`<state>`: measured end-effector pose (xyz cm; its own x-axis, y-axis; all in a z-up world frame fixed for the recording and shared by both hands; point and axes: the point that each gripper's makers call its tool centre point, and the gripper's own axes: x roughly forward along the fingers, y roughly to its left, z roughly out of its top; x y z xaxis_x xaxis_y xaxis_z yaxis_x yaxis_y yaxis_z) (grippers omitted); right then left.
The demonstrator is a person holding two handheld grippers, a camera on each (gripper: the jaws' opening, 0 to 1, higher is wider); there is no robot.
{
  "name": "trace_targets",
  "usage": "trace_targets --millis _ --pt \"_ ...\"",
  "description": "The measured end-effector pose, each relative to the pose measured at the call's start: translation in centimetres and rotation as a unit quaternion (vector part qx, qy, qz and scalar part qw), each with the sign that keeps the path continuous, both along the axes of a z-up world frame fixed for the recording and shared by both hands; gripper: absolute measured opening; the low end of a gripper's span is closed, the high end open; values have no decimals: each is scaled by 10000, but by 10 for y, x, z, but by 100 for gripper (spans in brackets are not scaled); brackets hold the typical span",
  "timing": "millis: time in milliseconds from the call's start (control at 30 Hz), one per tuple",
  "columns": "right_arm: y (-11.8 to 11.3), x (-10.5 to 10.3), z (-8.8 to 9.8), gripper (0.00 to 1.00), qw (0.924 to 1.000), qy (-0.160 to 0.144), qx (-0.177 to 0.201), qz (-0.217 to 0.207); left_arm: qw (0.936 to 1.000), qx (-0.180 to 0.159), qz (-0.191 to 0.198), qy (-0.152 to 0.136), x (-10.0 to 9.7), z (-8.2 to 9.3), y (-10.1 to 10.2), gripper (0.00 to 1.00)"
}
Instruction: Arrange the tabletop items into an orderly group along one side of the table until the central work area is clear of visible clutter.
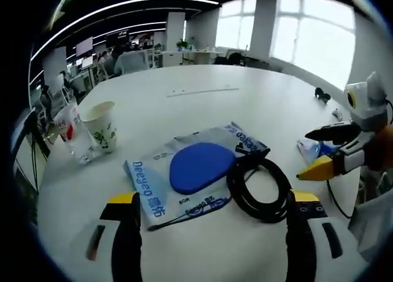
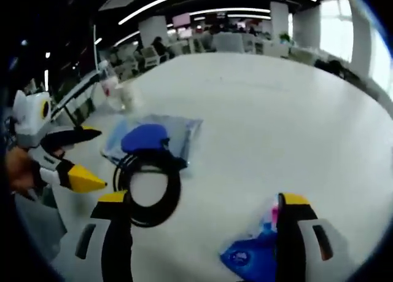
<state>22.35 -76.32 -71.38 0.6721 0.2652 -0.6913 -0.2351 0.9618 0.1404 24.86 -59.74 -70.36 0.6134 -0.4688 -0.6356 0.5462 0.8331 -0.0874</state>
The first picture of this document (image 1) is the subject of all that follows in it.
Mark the clear water bottle item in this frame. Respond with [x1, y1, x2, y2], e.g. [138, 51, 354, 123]
[53, 101, 96, 166]

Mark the small black object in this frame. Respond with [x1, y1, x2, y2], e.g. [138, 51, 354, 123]
[314, 86, 332, 104]

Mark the white blue wet wipes packet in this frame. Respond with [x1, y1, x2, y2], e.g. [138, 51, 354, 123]
[123, 120, 271, 233]

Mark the person's right hand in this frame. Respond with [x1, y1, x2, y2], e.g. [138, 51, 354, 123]
[365, 127, 393, 172]

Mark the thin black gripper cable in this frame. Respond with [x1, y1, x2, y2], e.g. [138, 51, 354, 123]
[326, 177, 353, 221]

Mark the white office chair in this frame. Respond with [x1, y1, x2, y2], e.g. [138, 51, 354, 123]
[117, 50, 146, 77]

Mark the pink wall screen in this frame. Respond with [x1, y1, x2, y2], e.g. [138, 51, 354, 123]
[74, 36, 94, 58]

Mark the white paper cup item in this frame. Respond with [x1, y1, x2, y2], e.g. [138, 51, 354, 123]
[80, 101, 119, 154]

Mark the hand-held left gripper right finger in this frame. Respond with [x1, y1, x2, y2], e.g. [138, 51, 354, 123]
[285, 188, 369, 282]

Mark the white table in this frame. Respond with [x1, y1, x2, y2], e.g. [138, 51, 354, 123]
[36, 63, 371, 282]

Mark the blue tissue packet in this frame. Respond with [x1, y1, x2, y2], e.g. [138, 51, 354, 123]
[295, 138, 336, 166]

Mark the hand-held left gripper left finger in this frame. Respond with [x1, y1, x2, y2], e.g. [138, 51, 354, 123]
[68, 190, 144, 282]

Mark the white table socket strip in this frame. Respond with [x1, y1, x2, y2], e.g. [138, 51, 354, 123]
[166, 84, 240, 98]

